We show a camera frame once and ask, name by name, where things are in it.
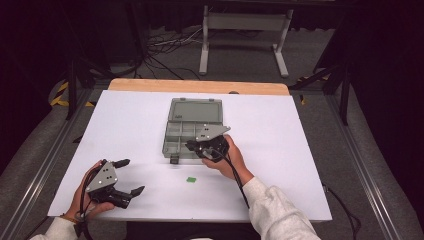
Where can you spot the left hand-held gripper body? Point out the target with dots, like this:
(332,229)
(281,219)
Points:
(103,178)

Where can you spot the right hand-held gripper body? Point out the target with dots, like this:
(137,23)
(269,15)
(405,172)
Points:
(210,133)

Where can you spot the grey plastic compartment box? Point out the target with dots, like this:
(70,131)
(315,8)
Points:
(195,111)

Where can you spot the small green plastic piece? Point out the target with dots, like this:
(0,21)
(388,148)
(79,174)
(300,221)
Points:
(191,180)

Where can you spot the person's left hand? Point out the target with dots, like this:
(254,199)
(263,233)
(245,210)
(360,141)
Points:
(76,206)

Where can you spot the person's right hand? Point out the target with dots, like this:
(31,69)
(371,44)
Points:
(235,165)

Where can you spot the wooden table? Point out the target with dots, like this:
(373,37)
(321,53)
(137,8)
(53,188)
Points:
(186,86)

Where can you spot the white board sheet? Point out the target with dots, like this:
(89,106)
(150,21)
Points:
(266,116)

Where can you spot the person's dark lap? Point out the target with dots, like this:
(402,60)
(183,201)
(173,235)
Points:
(186,231)

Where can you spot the black tripod stand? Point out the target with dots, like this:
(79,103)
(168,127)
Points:
(71,90)

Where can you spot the yellow black hazard tape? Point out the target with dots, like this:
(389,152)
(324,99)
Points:
(56,100)

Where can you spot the grey metal stand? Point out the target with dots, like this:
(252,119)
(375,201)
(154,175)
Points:
(245,21)

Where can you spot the black metal stand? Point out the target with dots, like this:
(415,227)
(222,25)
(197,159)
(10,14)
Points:
(345,96)

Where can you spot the aluminium floor rail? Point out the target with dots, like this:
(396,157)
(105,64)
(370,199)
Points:
(40,176)
(363,166)

